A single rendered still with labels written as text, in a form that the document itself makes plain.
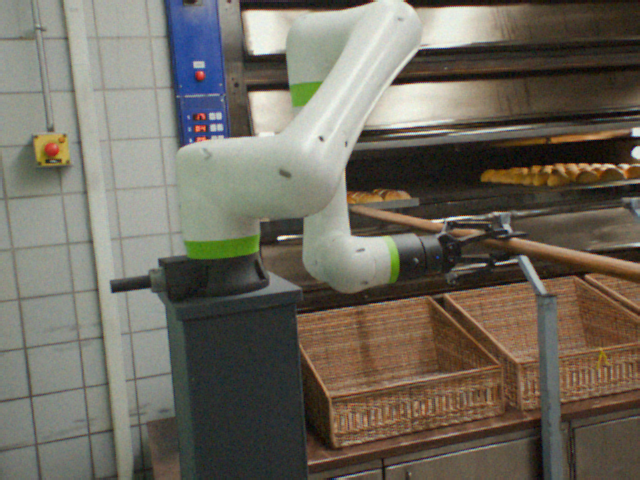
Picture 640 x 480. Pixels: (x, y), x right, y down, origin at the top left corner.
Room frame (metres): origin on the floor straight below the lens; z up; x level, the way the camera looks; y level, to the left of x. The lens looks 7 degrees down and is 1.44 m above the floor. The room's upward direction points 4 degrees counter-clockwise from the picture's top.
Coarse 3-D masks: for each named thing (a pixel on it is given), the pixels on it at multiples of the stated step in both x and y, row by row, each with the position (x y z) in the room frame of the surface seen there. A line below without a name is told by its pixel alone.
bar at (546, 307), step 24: (456, 216) 2.14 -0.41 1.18; (480, 216) 2.15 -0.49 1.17; (504, 216) 2.17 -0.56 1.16; (528, 216) 2.20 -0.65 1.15; (288, 240) 1.98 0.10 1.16; (528, 264) 2.06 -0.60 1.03; (552, 312) 1.96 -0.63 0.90; (552, 336) 1.96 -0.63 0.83; (552, 360) 1.96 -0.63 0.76; (552, 384) 1.96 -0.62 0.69; (552, 408) 1.96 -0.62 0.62; (552, 432) 1.96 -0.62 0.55; (552, 456) 1.96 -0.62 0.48
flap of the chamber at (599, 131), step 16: (560, 128) 2.50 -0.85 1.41; (576, 128) 2.52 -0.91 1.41; (592, 128) 2.54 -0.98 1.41; (608, 128) 2.55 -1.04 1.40; (624, 128) 2.57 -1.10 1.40; (368, 144) 2.30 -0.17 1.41; (384, 144) 2.31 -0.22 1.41; (400, 144) 2.33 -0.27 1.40; (416, 144) 2.34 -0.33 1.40; (432, 144) 2.36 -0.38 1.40; (448, 144) 2.39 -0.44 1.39; (464, 144) 2.44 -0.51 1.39; (480, 144) 2.49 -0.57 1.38; (496, 144) 2.54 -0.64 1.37; (512, 144) 2.60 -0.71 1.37; (528, 144) 2.65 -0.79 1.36
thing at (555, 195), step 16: (544, 192) 2.66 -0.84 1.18; (560, 192) 2.67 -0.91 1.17; (576, 192) 2.69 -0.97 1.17; (592, 192) 2.71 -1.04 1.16; (608, 192) 2.73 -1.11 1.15; (624, 192) 2.75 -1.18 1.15; (400, 208) 2.48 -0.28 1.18; (416, 208) 2.50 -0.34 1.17; (432, 208) 2.52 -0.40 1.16; (448, 208) 2.54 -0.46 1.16; (464, 208) 2.55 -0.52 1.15; (480, 208) 2.57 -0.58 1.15; (272, 224) 2.35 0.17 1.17; (288, 224) 2.36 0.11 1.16
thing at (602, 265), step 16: (352, 208) 2.32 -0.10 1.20; (368, 208) 2.20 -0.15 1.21; (400, 224) 1.94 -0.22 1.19; (416, 224) 1.83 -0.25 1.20; (432, 224) 1.74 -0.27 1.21; (512, 240) 1.40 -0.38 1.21; (528, 256) 1.35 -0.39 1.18; (544, 256) 1.29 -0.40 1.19; (560, 256) 1.24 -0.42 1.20; (576, 256) 1.20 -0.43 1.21; (592, 256) 1.17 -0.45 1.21; (592, 272) 1.17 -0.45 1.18; (608, 272) 1.12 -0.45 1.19; (624, 272) 1.09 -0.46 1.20
